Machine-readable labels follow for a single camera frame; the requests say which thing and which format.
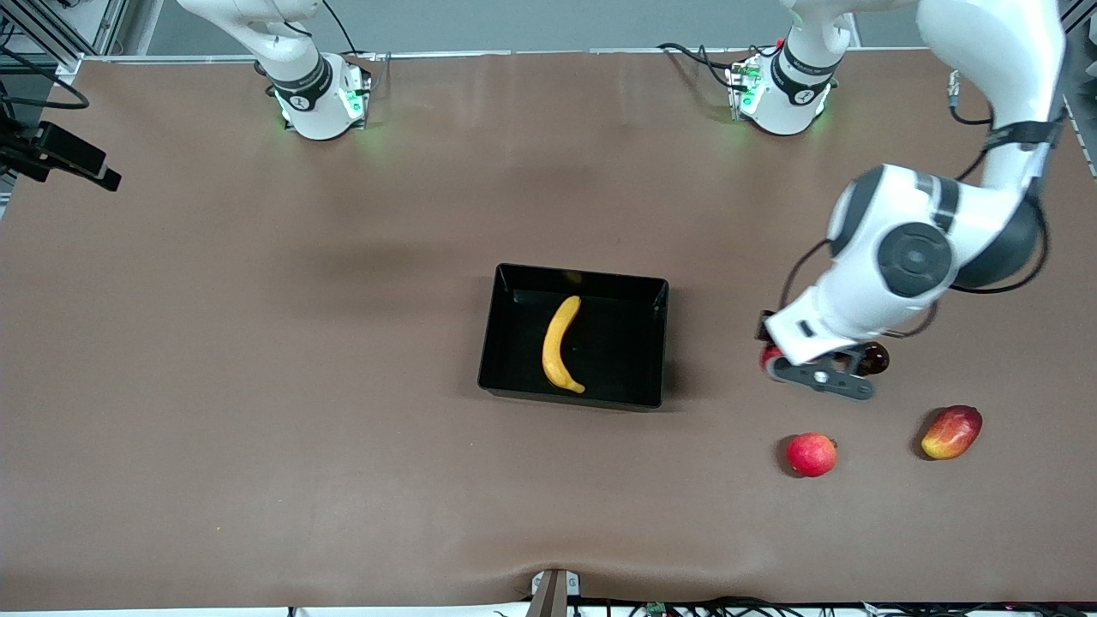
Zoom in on black left base cable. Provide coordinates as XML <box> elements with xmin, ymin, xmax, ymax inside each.
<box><xmin>658</xmin><ymin>41</ymin><xmax>755</xmax><ymax>91</ymax></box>

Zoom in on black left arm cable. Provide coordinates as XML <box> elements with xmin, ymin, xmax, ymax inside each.
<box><xmin>776</xmin><ymin>69</ymin><xmax>1068</xmax><ymax>339</ymax></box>

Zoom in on metal table edge rail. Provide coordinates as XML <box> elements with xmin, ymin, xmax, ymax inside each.
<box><xmin>56</xmin><ymin>47</ymin><xmax>1029</xmax><ymax>65</ymax></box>

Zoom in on black plastic box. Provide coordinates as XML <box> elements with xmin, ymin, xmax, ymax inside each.
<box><xmin>477</xmin><ymin>262</ymin><xmax>670</xmax><ymax>410</ymax></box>

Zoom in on red yellow mango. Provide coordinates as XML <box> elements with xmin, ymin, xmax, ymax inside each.
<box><xmin>920</xmin><ymin>404</ymin><xmax>984</xmax><ymax>461</ymax></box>

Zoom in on brown table cover mat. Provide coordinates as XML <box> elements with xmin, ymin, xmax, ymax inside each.
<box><xmin>0</xmin><ymin>47</ymin><xmax>1097</xmax><ymax>611</ymax></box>

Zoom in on black right base cable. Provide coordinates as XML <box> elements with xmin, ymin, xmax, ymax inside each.
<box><xmin>321</xmin><ymin>0</ymin><xmax>382</xmax><ymax>65</ymax></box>

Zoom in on black base cable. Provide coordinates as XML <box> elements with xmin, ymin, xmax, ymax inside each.
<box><xmin>658</xmin><ymin>41</ymin><xmax>755</xmax><ymax>91</ymax></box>
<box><xmin>321</xmin><ymin>0</ymin><xmax>382</xmax><ymax>65</ymax></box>

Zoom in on black table edge cables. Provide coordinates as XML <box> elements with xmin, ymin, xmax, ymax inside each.
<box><xmin>493</xmin><ymin>596</ymin><xmax>1097</xmax><ymax>617</ymax></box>

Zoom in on yellow banana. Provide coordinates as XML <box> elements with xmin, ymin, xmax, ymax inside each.
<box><xmin>541</xmin><ymin>295</ymin><xmax>587</xmax><ymax>395</ymax></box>

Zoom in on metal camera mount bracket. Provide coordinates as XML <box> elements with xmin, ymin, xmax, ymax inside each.
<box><xmin>529</xmin><ymin>568</ymin><xmax>582</xmax><ymax>617</ymax></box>

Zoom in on aluminium frame profile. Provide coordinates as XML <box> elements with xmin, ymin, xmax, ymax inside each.
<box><xmin>0</xmin><ymin>0</ymin><xmax>129</xmax><ymax>82</ymax></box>
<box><xmin>1058</xmin><ymin>0</ymin><xmax>1097</xmax><ymax>181</ymax></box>

